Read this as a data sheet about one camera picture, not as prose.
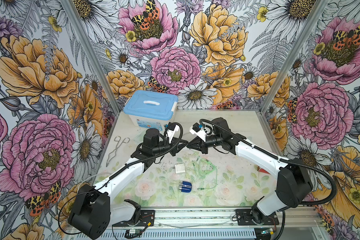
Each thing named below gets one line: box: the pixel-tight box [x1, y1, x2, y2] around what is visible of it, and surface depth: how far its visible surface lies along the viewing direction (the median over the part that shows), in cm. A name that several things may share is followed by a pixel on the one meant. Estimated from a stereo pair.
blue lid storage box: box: [123, 90, 179, 131], surface depth 104 cm
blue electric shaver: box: [178, 181, 193, 193], surface depth 83 cm
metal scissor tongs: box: [106, 136, 130, 167], surface depth 104 cm
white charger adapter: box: [175, 163, 186, 174], surface depth 90 cm
